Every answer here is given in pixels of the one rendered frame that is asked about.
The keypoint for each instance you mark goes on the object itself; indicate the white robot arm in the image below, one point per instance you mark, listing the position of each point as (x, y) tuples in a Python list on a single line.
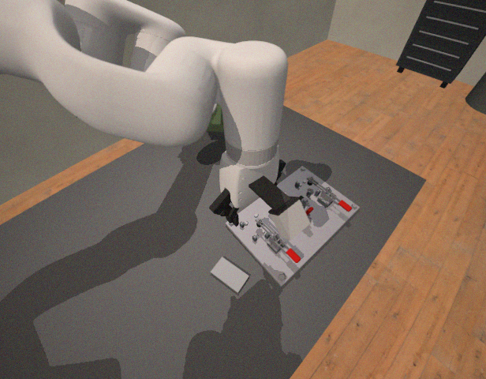
[(172, 103)]

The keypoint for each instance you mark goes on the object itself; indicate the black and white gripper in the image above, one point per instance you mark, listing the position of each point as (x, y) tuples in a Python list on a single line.
[(234, 179)]

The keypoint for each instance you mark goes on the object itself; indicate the toggle clamp with red handle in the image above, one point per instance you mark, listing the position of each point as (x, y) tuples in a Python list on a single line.
[(327, 197), (276, 243)]

